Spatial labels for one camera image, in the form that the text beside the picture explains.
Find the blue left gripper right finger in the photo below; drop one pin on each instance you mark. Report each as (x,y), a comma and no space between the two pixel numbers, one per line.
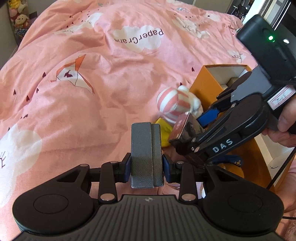
(167,163)

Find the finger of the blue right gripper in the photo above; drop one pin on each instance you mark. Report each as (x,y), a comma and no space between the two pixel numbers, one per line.
(207,117)

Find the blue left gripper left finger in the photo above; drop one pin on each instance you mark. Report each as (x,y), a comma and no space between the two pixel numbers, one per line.
(127,162)

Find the dark grey rectangular box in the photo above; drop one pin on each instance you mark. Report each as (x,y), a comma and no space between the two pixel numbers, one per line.
(146,154)

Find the pink striped white plush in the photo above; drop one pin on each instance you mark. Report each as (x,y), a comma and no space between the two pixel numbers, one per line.
(172,102)

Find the yellow round tape measure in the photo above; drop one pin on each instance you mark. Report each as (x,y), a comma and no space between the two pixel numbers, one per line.
(166,130)

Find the orange cardboard storage box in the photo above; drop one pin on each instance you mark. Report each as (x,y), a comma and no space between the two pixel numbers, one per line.
(259,153)

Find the orange bear plush blue outfit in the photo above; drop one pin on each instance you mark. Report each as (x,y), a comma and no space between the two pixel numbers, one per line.
(231,163)

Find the right hand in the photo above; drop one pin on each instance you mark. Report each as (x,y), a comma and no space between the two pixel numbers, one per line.
(286,120)

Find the pink printed duvet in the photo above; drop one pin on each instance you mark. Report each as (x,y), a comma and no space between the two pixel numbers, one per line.
(86,71)

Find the plush toy storage column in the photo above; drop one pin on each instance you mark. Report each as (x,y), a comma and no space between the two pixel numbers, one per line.
(19,16)

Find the black camera box green light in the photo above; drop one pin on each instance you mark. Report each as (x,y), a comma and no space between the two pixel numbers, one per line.
(274,76)

